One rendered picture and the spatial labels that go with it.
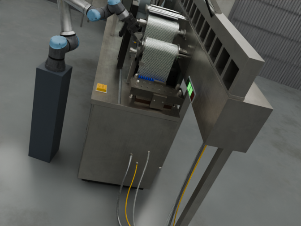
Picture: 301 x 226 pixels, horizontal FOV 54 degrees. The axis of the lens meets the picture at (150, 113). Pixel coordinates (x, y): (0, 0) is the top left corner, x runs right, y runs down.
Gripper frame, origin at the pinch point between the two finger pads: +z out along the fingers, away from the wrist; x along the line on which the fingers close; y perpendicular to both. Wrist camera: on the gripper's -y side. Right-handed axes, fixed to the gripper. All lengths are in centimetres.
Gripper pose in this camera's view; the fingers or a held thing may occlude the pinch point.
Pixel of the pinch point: (139, 41)
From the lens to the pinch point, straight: 221.7
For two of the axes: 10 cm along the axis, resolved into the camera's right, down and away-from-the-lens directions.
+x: -0.6, -5.7, 8.2
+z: 5.5, 6.7, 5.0
